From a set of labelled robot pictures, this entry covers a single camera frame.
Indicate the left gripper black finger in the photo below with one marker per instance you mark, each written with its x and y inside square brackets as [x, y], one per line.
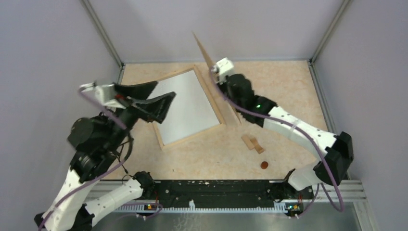
[155, 109]
[138, 91]

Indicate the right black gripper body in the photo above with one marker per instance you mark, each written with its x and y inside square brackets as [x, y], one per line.
[224, 88]

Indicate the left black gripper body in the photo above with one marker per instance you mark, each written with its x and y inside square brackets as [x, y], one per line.
[129, 116]

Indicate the wooden picture frame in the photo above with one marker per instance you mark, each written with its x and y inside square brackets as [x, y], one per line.
[210, 98]

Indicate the brown frame backing board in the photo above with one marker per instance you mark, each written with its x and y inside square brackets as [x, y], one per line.
[210, 63]

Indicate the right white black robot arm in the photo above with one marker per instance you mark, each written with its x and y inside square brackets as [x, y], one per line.
[333, 152]

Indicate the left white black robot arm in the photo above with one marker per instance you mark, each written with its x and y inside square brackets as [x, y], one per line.
[102, 144]

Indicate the light wooden block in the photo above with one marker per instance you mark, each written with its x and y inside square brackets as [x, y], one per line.
[247, 141]

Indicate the darker wooden block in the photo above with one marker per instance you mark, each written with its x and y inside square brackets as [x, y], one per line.
[256, 145]

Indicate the small brown round disc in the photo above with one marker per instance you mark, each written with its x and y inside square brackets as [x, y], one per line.
[264, 165]

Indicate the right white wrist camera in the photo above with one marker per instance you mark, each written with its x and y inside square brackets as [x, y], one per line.
[221, 69]

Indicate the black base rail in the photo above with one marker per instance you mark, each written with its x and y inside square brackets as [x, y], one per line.
[222, 194]

